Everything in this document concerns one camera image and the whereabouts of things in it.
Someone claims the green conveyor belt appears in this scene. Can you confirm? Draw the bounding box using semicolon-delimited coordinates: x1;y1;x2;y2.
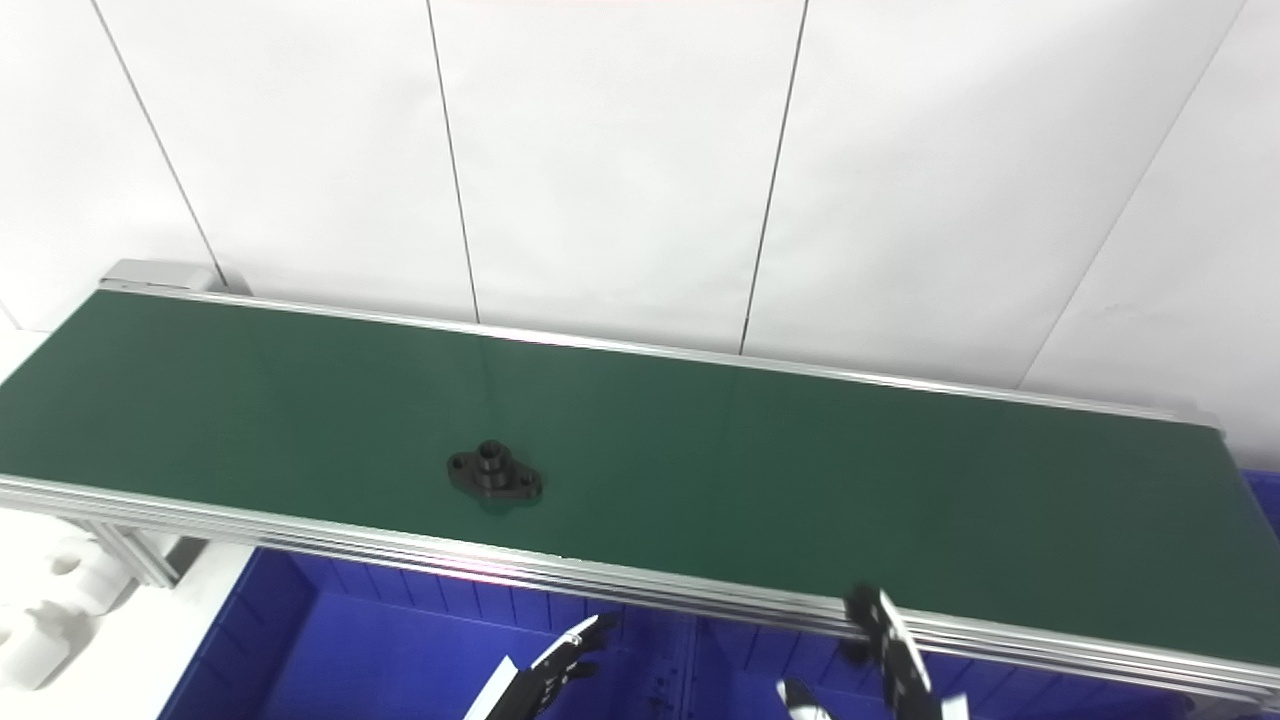
0;290;1280;667
0;283;1280;707

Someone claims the black flange part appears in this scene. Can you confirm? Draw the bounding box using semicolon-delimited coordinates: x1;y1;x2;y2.
446;440;544;505

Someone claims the grey conveyor motor box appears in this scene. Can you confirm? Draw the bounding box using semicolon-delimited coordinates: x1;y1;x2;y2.
98;259;225;295

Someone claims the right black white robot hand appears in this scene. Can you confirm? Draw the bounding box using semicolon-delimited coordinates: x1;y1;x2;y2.
777;585;969;720

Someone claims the blue plastic bin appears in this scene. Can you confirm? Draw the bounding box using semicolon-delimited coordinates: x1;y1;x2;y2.
685;615;1243;720
1240;470;1280;543
158;547;693;720

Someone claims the aluminium conveyor support leg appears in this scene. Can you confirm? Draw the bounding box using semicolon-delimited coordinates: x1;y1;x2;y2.
70;520;183;589

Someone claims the white foam packaging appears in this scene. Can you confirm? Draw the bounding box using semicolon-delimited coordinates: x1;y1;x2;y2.
0;530;133;693

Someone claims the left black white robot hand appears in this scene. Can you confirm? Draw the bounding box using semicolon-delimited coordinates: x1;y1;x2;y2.
462;612;621;720

